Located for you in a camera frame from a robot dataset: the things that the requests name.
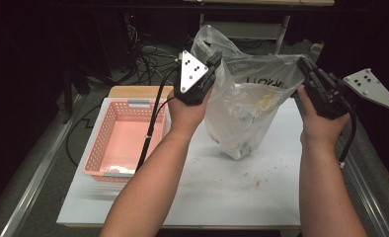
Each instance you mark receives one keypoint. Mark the aluminium table rail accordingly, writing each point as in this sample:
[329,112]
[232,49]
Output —
[370,194]
[34,177]

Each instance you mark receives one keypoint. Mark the person's right hand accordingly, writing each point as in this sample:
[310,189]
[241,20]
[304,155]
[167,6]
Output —
[321,130]

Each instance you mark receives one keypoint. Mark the translucent smiley plastic bag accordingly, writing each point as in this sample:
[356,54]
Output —
[245,108]

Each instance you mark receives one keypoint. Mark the person's left hand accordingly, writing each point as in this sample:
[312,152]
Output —
[186,115]

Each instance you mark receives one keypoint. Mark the pink perforated plastic basket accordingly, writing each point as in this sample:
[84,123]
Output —
[130,135]

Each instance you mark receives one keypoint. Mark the grey metal stand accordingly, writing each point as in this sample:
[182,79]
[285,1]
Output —
[245,29]

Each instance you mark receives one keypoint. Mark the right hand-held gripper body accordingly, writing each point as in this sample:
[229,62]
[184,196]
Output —
[327,95]

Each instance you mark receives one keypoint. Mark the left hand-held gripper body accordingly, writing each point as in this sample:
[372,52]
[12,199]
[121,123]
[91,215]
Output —
[192,72]

